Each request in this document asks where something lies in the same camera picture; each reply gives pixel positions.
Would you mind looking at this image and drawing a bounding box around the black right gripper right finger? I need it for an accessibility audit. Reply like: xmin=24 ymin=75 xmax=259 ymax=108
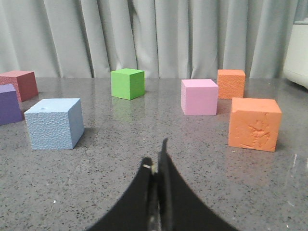
xmin=157 ymin=138 xmax=236 ymax=231

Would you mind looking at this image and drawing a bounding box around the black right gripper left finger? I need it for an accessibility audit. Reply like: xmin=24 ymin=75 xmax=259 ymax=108
xmin=89 ymin=157 xmax=152 ymax=231

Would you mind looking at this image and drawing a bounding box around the light blue foam cube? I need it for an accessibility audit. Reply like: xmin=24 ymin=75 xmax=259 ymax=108
xmin=25 ymin=98 xmax=85 ymax=150

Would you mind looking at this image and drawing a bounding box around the near orange foam cube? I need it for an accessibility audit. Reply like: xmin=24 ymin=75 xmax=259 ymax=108
xmin=228 ymin=97 xmax=282 ymax=152

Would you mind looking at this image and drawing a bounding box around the orange foam cube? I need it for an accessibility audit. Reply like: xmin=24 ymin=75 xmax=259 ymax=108
xmin=217 ymin=69 xmax=246 ymax=99
xmin=228 ymin=97 xmax=282 ymax=152

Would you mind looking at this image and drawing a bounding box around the pink foam cube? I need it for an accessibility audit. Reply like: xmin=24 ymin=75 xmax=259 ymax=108
xmin=181 ymin=79 xmax=218 ymax=116

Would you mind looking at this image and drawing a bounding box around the green foam cube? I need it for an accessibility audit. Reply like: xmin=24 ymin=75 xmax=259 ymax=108
xmin=111 ymin=68 xmax=145 ymax=100

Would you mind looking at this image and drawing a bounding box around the far orange foam cube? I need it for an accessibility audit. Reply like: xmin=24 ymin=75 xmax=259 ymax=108
xmin=217 ymin=69 xmax=246 ymax=99

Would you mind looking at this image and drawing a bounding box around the purple foam cube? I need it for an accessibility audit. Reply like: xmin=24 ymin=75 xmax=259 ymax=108
xmin=0 ymin=84 xmax=23 ymax=125

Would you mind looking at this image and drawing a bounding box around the red foam cube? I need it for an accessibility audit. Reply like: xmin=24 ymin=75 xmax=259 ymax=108
xmin=0 ymin=70 xmax=39 ymax=102

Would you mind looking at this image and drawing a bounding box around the white appliance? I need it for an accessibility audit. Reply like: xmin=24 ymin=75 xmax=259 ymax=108
xmin=283 ymin=0 xmax=308 ymax=90

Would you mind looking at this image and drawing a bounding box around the grey pleated curtain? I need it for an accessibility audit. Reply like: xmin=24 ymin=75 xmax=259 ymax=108
xmin=0 ymin=0 xmax=297 ymax=78

